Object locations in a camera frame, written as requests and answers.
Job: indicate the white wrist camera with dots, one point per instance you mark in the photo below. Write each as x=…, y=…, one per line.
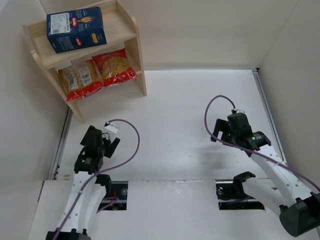
x=237, y=111
x=110, y=129

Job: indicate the wooden two-tier shelf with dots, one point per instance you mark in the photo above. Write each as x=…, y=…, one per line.
x=120, y=27

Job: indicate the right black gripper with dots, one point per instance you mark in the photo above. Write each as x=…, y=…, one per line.
x=219, y=129

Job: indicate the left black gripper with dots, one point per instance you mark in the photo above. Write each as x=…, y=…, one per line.
x=110, y=148

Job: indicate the red pasta bag front side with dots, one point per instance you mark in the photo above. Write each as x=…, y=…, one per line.
x=114, y=67

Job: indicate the red pasta bag label side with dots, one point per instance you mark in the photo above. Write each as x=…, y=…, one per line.
x=80, y=81

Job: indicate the right aluminium table rail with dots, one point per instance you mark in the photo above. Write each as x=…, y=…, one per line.
x=275, y=137

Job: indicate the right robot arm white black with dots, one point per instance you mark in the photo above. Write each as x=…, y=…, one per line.
x=296, y=205

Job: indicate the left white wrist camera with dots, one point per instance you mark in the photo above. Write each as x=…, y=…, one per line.
x=110, y=129

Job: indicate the blue pasta box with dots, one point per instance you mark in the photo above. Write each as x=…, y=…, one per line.
x=75, y=29

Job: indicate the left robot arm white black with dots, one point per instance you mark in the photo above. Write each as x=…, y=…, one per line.
x=89, y=186

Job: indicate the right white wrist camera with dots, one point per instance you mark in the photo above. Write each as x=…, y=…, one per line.
x=237, y=111

